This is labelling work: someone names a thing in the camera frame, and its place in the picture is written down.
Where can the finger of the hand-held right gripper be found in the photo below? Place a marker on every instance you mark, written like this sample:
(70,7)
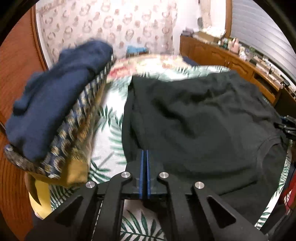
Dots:
(285,129)
(288,119)

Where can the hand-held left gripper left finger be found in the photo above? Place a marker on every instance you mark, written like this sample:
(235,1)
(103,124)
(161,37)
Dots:
(141,176)

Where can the black printed t-shirt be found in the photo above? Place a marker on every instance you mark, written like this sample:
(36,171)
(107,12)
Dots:
(196,115)

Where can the leaf print bedsheet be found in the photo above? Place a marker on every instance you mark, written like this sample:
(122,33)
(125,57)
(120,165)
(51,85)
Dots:
(108,139)

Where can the printed curtain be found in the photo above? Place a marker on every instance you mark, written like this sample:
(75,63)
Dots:
(111,23)

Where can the folded patterned garment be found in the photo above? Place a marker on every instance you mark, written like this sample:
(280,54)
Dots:
(76,120)

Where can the folded navy garment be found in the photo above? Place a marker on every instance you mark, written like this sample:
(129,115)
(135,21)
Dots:
(57,99)

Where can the cardboard box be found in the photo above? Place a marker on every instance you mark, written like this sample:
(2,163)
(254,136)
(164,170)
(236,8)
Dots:
(205,37)

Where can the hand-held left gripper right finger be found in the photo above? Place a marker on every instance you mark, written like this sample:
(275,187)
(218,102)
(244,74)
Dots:
(149,176)

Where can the pink bottle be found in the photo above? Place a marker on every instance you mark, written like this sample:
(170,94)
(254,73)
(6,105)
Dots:
(235,45)

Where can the dark blue cloth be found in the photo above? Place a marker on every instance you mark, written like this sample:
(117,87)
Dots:
(189,60)

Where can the ribbed wooden wardrobe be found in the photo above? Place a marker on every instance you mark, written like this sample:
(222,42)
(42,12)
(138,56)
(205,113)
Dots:
(16,69)

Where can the light blue cloth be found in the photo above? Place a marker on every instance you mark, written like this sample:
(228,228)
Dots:
(137,49)

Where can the folded yellow garment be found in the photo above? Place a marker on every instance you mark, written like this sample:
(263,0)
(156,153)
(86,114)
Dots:
(76,171)

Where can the grey window blind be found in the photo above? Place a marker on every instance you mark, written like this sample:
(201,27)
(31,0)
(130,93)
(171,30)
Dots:
(259,27)

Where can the wooden cabinet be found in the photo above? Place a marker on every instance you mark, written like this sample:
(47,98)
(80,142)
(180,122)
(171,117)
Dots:
(215,53)

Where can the red printed cloth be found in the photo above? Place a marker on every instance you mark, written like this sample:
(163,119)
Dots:
(289,197)

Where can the row of small cabinet clutter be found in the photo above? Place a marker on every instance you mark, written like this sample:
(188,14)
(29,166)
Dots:
(254,55)

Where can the floral blanket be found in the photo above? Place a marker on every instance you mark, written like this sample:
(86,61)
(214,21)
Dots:
(148,63)

